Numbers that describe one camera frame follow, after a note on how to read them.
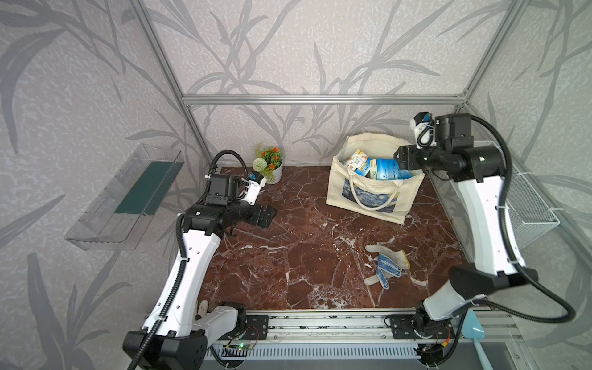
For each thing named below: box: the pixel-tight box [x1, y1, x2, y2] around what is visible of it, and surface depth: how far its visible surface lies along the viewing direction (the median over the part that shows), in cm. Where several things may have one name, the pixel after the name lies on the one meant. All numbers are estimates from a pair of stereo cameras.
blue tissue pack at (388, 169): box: [369, 158, 414, 181], surface depth 87 cm
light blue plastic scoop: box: [460, 307, 494, 370], surface depth 74 cm
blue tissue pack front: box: [345, 148, 372, 177], surface depth 90 cm
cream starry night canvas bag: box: [326, 132, 426, 225], surface depth 91 cm
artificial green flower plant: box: [252, 142, 283, 182], surface depth 105 cm
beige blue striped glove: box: [363, 245, 411, 290], surface depth 88 cm
